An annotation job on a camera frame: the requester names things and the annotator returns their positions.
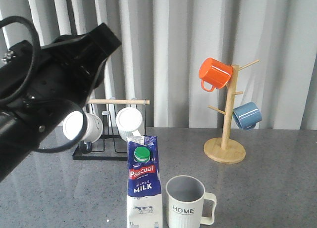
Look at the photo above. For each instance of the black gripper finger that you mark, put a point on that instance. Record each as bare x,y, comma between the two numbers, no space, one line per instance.
101,42

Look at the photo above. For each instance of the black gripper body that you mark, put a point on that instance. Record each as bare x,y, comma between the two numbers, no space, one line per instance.
61,80

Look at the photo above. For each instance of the blue white milk carton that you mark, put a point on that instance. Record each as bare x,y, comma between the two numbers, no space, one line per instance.
144,195

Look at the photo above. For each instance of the white HOME mug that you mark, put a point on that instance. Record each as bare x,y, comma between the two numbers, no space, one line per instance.
185,200

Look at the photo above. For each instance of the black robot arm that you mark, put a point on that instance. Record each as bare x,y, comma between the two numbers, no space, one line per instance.
12,154

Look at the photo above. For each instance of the white smooth mug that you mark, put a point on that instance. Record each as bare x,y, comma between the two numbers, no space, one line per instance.
73,123

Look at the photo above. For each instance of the grey white curtain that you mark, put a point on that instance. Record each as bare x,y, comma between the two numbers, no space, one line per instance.
164,43

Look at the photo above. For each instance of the white ribbed mug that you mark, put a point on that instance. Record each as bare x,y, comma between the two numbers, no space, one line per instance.
130,123

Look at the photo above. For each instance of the orange mug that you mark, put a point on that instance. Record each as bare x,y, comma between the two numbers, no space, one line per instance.
214,74

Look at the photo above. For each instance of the blue mug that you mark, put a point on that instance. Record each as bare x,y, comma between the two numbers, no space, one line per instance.
247,116

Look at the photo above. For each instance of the wooden mug tree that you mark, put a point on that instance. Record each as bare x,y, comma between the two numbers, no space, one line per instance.
223,149

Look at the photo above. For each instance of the black wire mug rack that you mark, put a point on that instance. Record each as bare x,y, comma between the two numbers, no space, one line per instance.
110,146

